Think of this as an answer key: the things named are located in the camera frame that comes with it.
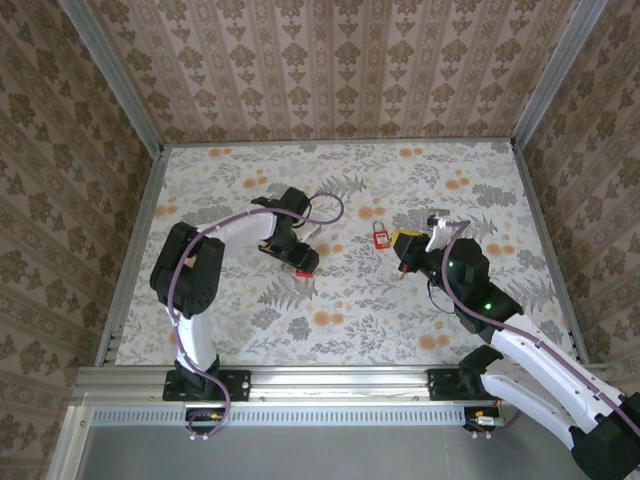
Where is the aluminium table side rail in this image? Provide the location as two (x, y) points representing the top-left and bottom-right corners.
(512, 143), (592, 365)
(95, 144), (170, 367)

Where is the aluminium panel frame rail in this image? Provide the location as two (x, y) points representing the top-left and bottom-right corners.
(47, 404), (94, 480)

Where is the wide aluminium mounting beam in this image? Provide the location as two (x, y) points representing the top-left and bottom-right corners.
(72, 364), (615, 407)

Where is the aluminium frame post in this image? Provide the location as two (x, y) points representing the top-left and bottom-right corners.
(510, 0), (610, 153)
(57, 0), (167, 154)

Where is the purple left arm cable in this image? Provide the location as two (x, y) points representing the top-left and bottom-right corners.
(167, 192), (346, 444)

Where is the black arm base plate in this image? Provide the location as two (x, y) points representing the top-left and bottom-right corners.
(428, 368), (501, 402)
(163, 368), (251, 402)

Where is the thin aluminium table edge rail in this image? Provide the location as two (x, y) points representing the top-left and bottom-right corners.
(162, 137), (517, 148)

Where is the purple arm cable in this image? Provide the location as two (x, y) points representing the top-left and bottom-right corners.
(167, 192), (346, 444)
(439, 218), (640, 442)

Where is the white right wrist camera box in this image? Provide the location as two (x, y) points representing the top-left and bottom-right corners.
(424, 209), (454, 253)

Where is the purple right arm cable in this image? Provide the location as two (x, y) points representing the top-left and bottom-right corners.
(439, 218), (640, 442)

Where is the slotted grey cable duct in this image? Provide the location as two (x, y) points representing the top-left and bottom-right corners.
(91, 405), (469, 427)

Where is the grey metal panel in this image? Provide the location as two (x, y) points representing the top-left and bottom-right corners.
(74, 424), (581, 480)

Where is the small connector board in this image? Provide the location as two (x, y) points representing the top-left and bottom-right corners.
(463, 405), (507, 432)
(185, 408), (226, 435)

